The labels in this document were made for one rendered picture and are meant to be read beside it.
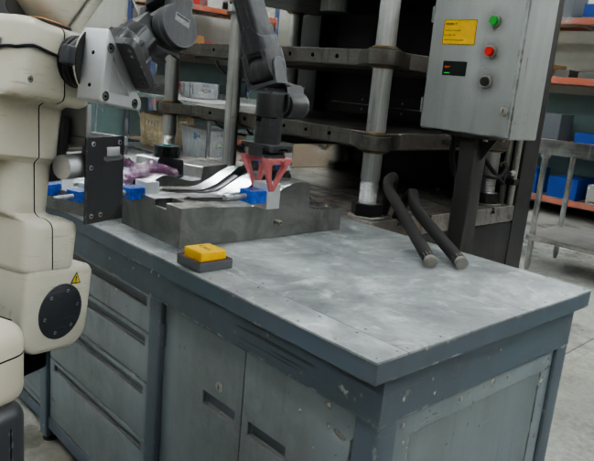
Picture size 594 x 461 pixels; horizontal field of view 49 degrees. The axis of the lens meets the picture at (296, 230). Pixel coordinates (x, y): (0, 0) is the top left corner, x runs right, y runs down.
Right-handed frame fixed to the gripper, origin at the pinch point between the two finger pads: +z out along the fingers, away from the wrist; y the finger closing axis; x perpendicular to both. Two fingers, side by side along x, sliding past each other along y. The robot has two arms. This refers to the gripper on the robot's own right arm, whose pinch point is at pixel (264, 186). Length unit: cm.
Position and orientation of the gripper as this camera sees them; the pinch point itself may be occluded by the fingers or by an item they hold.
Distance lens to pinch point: 139.9
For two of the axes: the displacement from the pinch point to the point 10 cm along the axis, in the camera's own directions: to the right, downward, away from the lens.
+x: -7.4, 0.8, -6.7
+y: -6.7, -2.2, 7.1
